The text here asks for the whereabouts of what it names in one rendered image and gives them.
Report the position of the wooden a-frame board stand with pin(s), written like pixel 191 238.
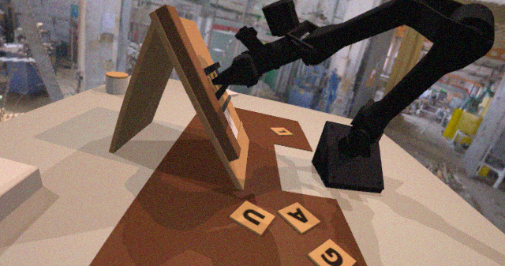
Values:
pixel 175 42

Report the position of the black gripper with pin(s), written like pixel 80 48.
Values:
pixel 247 70

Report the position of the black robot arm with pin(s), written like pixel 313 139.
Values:
pixel 461 33

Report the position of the grey cylindrical canister with orange lid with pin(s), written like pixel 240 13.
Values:
pixel 116 83

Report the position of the white paper ticket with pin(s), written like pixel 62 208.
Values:
pixel 231 123

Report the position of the pale pink flat card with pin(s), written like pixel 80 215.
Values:
pixel 229 92

